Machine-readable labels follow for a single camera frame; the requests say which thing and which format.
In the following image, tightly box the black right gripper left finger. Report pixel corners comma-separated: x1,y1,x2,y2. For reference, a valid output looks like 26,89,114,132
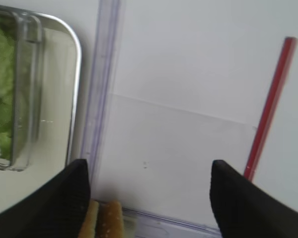
0,159,90,238

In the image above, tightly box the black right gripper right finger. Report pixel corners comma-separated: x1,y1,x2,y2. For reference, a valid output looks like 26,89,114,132
210,160,298,238

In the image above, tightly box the green lettuce pile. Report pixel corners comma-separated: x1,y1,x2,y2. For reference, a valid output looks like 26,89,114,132
0,14,15,160

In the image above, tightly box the front sesame bun top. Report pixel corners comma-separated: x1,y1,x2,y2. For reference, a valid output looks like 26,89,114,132
78,200,99,238

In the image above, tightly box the sesame bun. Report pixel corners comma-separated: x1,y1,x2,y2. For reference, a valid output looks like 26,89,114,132
95,201,124,238
78,200,99,238

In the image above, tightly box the rear sesame bun top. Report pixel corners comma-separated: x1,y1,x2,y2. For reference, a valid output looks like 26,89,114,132
95,201,124,238

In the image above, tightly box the clear holder upper right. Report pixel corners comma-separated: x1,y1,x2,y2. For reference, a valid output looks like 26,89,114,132
99,198,223,238

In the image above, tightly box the right red strip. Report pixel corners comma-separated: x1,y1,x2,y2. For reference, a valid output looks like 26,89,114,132
244,37,298,181

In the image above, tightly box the cream metal tray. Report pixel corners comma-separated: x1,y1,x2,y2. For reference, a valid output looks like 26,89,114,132
0,5,81,213

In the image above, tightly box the clear plastic food container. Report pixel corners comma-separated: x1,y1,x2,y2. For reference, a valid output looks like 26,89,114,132
0,7,43,171

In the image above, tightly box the right long clear rail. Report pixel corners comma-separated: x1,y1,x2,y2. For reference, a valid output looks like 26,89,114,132
80,0,125,190

